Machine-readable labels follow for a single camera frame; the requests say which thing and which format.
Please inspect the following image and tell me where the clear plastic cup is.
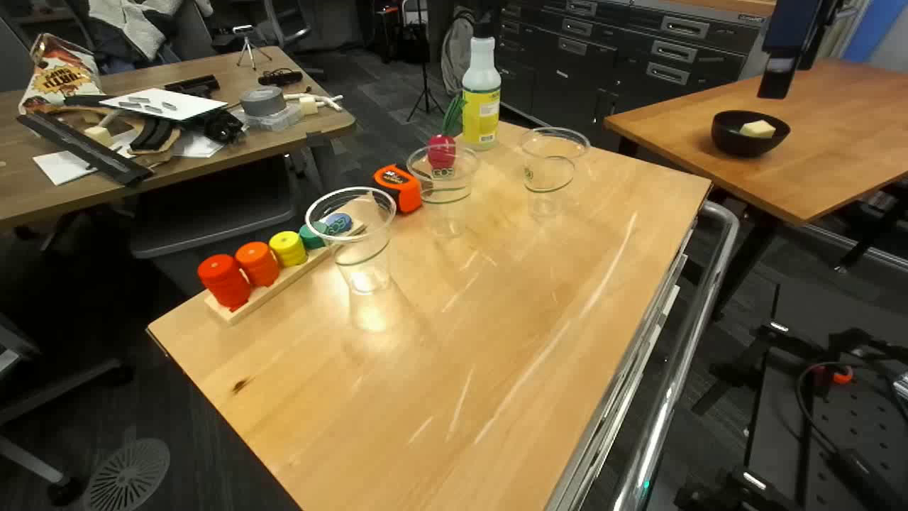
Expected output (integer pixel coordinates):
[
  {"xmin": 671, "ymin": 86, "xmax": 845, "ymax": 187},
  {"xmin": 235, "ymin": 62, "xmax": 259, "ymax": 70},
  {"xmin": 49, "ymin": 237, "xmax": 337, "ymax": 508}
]
[
  {"xmin": 407, "ymin": 149, "xmax": 481, "ymax": 205},
  {"xmin": 520, "ymin": 126, "xmax": 590, "ymax": 193},
  {"xmin": 305, "ymin": 185, "xmax": 397, "ymax": 295}
]

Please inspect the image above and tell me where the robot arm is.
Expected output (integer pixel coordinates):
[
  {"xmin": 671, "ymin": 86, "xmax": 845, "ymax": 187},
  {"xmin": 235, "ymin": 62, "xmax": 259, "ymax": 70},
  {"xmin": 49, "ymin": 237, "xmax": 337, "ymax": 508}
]
[{"xmin": 757, "ymin": 0, "xmax": 840, "ymax": 100}]

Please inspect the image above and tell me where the red toy pepper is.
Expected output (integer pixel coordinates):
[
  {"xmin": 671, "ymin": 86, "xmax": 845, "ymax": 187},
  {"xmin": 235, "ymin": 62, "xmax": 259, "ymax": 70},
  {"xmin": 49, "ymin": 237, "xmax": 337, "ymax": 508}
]
[{"xmin": 430, "ymin": 134, "xmax": 458, "ymax": 173}]

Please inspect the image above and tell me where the blue cylinder block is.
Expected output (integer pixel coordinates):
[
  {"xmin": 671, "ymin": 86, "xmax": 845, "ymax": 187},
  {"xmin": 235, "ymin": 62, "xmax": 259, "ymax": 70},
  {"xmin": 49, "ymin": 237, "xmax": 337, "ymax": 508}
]
[{"xmin": 322, "ymin": 214, "xmax": 351, "ymax": 237}]

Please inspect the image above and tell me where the green cylinder block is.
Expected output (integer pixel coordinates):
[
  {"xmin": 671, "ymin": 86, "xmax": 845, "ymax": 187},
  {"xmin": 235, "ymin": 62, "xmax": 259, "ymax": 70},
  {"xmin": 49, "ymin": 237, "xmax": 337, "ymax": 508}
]
[{"xmin": 298, "ymin": 224, "xmax": 327, "ymax": 249}]

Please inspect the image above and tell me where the white yellow spray bottle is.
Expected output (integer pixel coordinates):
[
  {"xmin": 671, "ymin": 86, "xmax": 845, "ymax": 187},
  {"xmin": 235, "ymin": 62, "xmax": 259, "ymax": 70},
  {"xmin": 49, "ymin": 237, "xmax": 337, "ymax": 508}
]
[{"xmin": 464, "ymin": 38, "xmax": 503, "ymax": 149}]

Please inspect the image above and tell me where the grey drawer cabinet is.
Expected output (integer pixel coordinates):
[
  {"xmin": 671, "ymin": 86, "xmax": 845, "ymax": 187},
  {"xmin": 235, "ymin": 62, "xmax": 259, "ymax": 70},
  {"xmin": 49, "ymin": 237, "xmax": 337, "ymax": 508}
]
[{"xmin": 498, "ymin": 0, "xmax": 764, "ymax": 144}]

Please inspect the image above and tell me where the red orange cylinder block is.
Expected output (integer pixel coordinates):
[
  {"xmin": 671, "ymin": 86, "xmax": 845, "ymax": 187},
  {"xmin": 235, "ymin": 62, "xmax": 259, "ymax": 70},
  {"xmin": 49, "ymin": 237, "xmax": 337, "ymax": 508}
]
[{"xmin": 197, "ymin": 252, "xmax": 254, "ymax": 309}]

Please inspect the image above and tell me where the wooden peg base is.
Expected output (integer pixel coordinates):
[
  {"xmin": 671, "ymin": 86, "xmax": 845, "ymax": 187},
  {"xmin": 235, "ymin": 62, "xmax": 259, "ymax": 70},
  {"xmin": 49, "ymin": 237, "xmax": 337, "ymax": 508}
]
[{"xmin": 201, "ymin": 248, "xmax": 329, "ymax": 323}]

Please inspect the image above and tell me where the black bowl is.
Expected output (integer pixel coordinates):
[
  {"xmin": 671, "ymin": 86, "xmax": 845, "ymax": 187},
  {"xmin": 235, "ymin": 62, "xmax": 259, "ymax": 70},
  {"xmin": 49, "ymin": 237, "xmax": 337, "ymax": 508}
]
[{"xmin": 713, "ymin": 112, "xmax": 790, "ymax": 160}]

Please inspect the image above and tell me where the white paper sheet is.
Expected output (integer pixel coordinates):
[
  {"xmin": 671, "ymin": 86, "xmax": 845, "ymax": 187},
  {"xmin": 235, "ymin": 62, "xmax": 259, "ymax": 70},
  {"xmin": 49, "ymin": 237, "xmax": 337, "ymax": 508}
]
[{"xmin": 106, "ymin": 89, "xmax": 221, "ymax": 123}]

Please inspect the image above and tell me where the yellow sponge piece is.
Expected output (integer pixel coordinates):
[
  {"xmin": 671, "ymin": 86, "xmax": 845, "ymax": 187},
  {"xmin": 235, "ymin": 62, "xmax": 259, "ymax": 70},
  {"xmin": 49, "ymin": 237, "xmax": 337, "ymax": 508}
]
[{"xmin": 737, "ymin": 120, "xmax": 774, "ymax": 140}]

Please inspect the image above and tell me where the long black bar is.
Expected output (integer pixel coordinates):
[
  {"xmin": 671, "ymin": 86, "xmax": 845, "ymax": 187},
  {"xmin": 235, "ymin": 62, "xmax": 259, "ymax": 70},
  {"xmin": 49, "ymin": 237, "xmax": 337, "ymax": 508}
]
[{"xmin": 17, "ymin": 114, "xmax": 150, "ymax": 187}]

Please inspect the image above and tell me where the snack bag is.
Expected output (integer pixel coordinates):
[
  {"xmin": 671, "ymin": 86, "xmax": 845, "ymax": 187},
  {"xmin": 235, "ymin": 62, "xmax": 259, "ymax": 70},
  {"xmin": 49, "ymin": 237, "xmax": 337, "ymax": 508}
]
[{"xmin": 17, "ymin": 32, "xmax": 103, "ymax": 114}]

